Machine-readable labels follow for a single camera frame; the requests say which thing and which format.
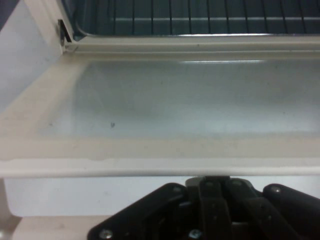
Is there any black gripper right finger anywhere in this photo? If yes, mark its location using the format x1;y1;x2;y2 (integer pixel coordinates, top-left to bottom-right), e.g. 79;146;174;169
217;176;320;240

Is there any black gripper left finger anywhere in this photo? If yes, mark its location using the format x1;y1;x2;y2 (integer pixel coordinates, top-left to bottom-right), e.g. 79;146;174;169
87;176;231;240

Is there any cream glass oven door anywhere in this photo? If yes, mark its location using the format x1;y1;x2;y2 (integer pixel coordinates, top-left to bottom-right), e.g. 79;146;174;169
0;34;320;240

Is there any metal wire oven rack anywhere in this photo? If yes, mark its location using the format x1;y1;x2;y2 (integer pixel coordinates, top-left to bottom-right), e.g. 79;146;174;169
74;0;320;36

